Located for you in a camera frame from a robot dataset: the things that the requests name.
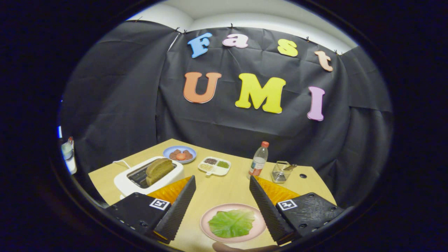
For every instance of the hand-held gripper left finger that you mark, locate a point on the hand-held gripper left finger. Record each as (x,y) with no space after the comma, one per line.
(176,210)

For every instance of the clear bottle with red cap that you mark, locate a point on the clear bottle with red cap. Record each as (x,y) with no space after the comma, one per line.
(258,162)

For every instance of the pink plate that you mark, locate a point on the pink plate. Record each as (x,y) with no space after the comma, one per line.
(260,224)

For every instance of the brown bread slice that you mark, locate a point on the brown bread slice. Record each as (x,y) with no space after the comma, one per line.
(159,165)
(157,178)

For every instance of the metal mesh holder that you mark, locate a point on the metal mesh holder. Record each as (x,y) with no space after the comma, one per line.
(280,174)

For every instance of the white divided dish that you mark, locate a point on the white divided dish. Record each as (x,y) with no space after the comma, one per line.
(218,170)

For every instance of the black backdrop cloth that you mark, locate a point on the black backdrop cloth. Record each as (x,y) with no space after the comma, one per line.
(140,105)

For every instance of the blue plate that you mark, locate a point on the blue plate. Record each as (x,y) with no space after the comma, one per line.
(168,149)

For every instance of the white container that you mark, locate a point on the white container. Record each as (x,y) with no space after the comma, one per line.
(71,162)

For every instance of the red tomato slice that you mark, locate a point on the red tomato slice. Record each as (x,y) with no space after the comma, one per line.
(181,156)

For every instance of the brown utensil in holder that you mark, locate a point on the brown utensil in holder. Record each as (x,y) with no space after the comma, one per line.
(290,167)

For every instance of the green lettuce leaf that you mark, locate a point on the green lettuce leaf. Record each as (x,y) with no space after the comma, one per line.
(231,223)

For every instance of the white toaster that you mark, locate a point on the white toaster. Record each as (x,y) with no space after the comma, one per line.
(122,183)

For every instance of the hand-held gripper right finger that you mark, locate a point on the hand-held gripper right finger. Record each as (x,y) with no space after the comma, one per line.
(267,210)

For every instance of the sliced sausage pieces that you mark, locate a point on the sliced sausage pieces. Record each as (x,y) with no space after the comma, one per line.
(174,154)

